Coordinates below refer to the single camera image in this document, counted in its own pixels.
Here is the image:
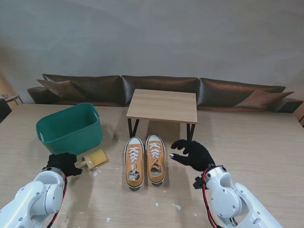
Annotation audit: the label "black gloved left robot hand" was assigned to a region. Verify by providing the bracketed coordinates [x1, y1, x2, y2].
[46, 152, 83, 178]

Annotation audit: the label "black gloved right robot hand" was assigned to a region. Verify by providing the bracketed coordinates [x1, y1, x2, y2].
[170, 139, 217, 172]

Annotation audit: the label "wooden brush pale bristles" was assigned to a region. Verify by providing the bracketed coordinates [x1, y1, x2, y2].
[75, 149, 109, 170]

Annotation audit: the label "yellow canvas sneaker white laces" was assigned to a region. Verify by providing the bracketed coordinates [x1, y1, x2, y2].
[144, 134, 167, 187]
[123, 137, 145, 191]

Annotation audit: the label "green plastic basket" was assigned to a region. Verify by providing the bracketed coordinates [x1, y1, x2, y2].
[35, 102, 104, 162]

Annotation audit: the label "small wooden table black legs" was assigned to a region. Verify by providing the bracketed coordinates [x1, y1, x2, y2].
[125, 89, 198, 147]

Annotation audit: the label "brown leather cushion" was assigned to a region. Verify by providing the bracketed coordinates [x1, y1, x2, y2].
[37, 79, 87, 100]
[234, 89, 295, 109]

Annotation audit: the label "small wooden side table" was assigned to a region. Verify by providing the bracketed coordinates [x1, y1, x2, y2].
[0, 94, 24, 105]

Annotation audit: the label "dark brown leather sofa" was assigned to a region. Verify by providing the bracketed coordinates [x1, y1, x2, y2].
[27, 73, 304, 114]

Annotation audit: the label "red cable on left arm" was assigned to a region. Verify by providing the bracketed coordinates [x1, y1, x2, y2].
[46, 177, 69, 228]

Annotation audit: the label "red cable on arm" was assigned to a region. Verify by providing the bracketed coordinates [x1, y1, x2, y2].
[201, 168, 219, 228]
[46, 177, 69, 228]

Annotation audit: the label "red cable on right arm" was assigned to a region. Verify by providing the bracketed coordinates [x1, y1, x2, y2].
[201, 168, 219, 228]

